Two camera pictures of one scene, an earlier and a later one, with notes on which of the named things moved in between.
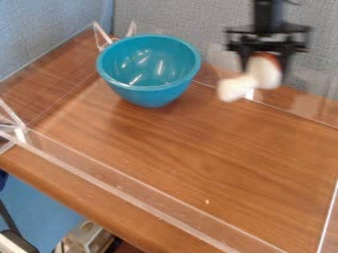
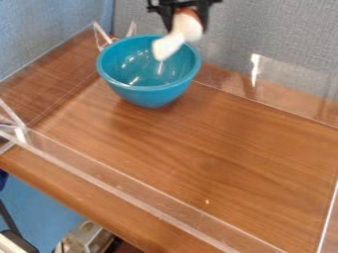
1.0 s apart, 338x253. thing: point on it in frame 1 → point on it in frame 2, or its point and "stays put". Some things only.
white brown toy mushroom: (263, 76) → (186, 30)
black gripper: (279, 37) → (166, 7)
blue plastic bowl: (150, 68) stays put
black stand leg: (13, 233) stays put
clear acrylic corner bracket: (130, 34) stays put
